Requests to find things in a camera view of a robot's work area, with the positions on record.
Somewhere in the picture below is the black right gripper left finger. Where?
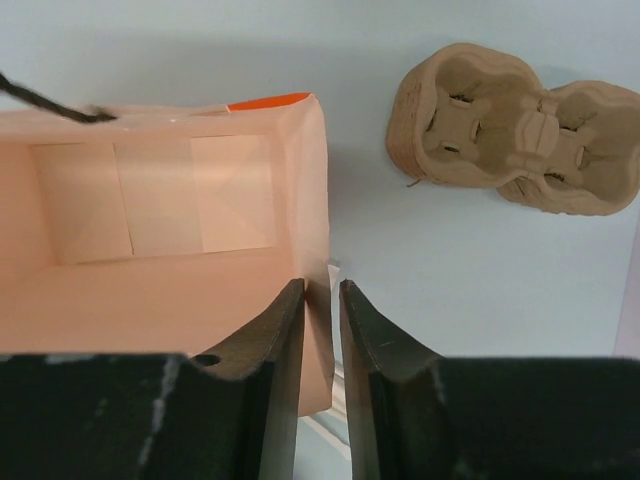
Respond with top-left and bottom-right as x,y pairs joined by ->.
1,279 -> 305,479

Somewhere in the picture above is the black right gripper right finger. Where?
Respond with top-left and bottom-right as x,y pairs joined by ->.
339,280 -> 639,479

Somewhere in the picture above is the orange paper gift bag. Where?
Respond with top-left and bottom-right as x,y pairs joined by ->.
1,79 -> 334,415

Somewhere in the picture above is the brown pulp cup carrier stack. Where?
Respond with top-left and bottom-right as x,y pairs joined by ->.
385,43 -> 639,216

